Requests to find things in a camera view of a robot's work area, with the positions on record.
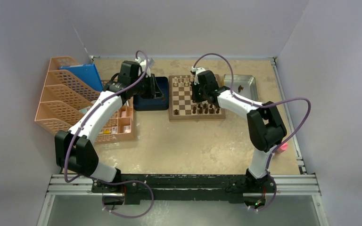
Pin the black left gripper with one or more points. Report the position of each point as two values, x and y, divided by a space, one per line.
153 91

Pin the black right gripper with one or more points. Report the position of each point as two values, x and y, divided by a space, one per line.
194 97

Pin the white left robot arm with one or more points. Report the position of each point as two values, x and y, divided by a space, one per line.
74 148

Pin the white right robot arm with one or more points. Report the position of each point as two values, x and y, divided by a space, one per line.
265 125

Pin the row of light chess pieces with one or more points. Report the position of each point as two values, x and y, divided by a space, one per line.
182 80

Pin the wooden chess board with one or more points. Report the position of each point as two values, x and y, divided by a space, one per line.
180 99

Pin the pile of dark chess pieces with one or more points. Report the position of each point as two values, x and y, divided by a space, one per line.
240 88

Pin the dark blue tin box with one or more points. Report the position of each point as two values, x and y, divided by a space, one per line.
157 104

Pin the gold metal tin tray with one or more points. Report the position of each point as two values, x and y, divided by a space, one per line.
246 81

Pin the orange plastic basket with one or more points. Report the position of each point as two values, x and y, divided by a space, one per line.
120 127

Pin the blue folder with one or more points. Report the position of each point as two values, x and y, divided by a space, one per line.
88 73

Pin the orange plastic file rack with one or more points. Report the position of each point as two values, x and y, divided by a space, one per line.
63 96

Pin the pink capped bottle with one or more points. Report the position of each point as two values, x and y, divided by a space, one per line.
282 148

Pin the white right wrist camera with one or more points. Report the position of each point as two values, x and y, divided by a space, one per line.
195 72

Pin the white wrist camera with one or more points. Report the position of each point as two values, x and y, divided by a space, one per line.
195 72
145 65

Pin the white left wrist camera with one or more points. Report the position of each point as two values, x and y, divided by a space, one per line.
145 65

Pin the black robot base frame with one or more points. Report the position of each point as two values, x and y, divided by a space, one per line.
186 187

